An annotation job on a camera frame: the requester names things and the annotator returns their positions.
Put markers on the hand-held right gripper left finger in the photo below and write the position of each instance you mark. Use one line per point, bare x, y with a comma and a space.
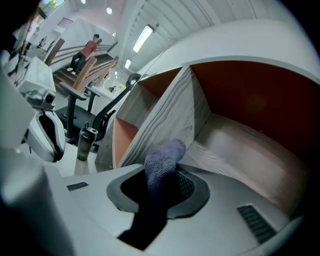
95, 197

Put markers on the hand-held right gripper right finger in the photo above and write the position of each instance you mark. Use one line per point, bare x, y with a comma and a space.
225, 212

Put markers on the black office chair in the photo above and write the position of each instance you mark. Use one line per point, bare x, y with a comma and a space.
82, 117

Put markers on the dark blue cloth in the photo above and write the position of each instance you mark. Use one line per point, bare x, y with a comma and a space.
160, 170

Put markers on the grey wooden shelf unit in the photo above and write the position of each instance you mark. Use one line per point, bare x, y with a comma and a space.
175, 112

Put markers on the ceiling light bar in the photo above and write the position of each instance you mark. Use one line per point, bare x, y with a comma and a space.
142, 38
127, 64

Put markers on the dark shaker water bottle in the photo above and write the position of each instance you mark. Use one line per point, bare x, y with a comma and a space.
86, 142

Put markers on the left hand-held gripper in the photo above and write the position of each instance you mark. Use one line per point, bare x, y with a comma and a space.
35, 77

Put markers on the wooden staircase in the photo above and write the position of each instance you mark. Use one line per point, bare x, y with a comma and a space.
82, 72

